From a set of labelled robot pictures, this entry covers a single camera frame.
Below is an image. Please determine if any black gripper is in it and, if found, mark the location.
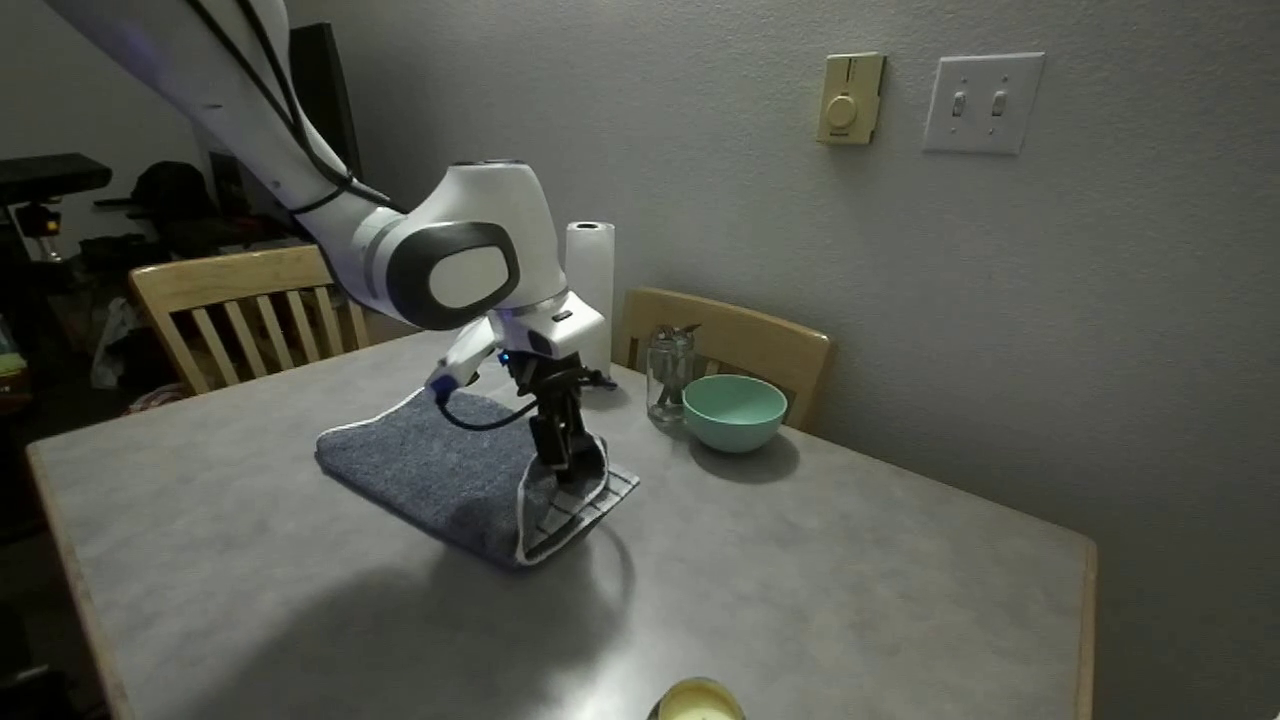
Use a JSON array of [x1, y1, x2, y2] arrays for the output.
[[512, 353, 605, 504]]

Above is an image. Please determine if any blue striped towel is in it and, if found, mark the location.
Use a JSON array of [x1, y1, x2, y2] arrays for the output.
[[315, 392, 641, 568]]

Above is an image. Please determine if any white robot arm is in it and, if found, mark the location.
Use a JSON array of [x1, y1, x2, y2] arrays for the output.
[[43, 0, 605, 498]]

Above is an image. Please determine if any white paper towel roll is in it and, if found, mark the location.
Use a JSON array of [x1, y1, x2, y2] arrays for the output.
[[565, 219, 618, 372]]

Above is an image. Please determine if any clear glass jar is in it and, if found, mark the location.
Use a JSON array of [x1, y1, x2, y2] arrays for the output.
[[644, 324, 698, 425]]

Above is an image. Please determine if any mint green bowl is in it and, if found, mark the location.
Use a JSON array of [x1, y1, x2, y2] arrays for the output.
[[679, 372, 788, 458]]

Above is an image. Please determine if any yellow candle jar lid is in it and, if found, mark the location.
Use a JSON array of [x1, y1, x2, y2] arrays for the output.
[[649, 678, 750, 720]]

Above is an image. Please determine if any wooden slatted chair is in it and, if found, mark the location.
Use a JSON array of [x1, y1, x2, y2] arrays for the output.
[[132, 246, 367, 392]]

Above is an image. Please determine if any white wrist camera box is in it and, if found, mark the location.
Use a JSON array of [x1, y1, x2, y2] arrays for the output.
[[444, 291, 618, 392]]

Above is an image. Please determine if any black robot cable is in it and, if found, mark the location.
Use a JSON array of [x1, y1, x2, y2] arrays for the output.
[[430, 365, 544, 436]]

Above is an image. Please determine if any beige wall thermostat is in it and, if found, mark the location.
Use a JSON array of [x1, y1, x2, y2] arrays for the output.
[[819, 54, 888, 144]]

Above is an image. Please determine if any white double light switch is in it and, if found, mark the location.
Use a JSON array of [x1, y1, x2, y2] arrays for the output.
[[926, 54, 1046, 156]]

